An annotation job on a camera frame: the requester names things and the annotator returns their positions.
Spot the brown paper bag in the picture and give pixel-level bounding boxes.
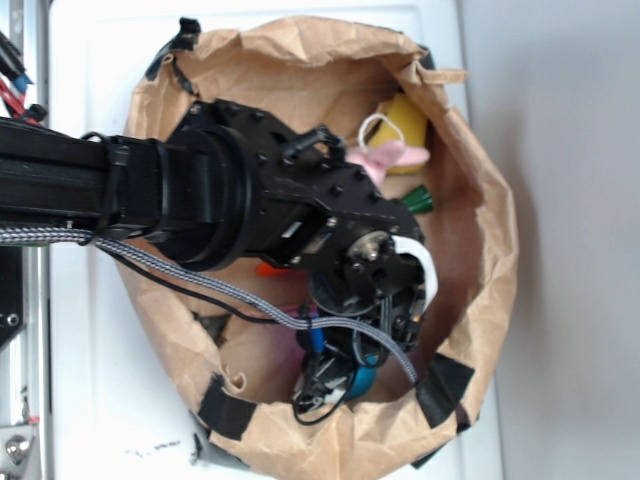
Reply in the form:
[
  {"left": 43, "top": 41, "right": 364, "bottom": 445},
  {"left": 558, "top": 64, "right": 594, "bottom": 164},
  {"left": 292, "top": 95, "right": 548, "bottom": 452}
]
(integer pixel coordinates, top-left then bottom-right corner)
[{"left": 121, "top": 16, "right": 519, "bottom": 479}]

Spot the blue yarn ball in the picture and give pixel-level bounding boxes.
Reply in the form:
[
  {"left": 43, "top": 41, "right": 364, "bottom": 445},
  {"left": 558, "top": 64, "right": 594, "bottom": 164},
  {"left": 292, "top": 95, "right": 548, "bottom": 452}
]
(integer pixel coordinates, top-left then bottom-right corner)
[{"left": 346, "top": 354, "right": 379, "bottom": 400}]

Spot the grey braided cable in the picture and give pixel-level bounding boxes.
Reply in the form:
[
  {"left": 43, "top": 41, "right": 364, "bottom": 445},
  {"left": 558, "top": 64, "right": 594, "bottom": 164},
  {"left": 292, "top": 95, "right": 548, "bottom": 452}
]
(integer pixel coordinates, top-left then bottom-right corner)
[{"left": 0, "top": 225, "right": 420, "bottom": 385}]

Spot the black cable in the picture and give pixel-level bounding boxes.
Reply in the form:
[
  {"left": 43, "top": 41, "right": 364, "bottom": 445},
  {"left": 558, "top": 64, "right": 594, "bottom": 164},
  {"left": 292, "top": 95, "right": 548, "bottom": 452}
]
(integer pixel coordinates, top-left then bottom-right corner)
[{"left": 99, "top": 244, "right": 281, "bottom": 325}]

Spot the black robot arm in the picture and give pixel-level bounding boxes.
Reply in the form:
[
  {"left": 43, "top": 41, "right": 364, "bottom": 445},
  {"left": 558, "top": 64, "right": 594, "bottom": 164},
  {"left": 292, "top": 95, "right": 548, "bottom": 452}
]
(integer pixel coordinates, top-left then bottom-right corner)
[{"left": 1, "top": 99, "right": 438, "bottom": 420}]

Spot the aluminium rail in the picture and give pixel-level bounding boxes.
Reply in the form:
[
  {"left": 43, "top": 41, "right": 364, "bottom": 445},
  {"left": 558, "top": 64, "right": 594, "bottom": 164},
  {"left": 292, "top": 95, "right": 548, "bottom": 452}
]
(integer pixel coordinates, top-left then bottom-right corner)
[{"left": 1, "top": 1, "right": 55, "bottom": 479}]

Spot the pink plush bunny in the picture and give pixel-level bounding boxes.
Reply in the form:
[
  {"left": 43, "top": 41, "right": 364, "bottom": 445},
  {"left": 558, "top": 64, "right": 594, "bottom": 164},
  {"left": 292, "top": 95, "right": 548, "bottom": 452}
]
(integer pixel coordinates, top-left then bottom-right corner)
[{"left": 346, "top": 140, "right": 430, "bottom": 186}]

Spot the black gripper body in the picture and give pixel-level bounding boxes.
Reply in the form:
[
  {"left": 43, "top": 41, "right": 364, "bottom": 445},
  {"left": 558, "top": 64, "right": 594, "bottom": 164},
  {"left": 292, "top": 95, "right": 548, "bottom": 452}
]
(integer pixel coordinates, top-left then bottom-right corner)
[{"left": 293, "top": 234, "right": 438, "bottom": 415}]

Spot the yellow plush toy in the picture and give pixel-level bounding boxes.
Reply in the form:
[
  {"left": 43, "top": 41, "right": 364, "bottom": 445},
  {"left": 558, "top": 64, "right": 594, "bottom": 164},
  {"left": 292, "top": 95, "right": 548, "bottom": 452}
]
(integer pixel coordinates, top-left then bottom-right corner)
[{"left": 356, "top": 92, "right": 428, "bottom": 175}]

